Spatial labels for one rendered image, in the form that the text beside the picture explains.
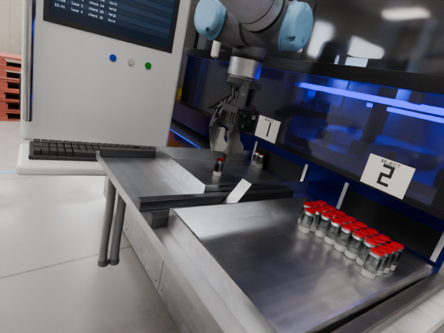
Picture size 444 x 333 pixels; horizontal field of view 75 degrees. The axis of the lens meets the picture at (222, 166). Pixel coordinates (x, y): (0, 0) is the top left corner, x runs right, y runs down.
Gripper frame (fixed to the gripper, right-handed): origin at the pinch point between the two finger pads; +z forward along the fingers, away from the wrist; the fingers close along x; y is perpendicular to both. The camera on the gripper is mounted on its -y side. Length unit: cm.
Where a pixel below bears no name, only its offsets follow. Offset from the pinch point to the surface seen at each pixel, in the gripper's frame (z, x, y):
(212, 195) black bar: 3.4, -11.4, 15.5
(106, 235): 58, -9, -57
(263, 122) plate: -9.9, 13.6, -1.4
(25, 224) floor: 93, -36, -133
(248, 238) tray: 5.2, -11.8, 28.4
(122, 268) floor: 93, 7, -75
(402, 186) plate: -7.8, 13.6, 38.1
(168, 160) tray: 3.0, -12.3, -3.9
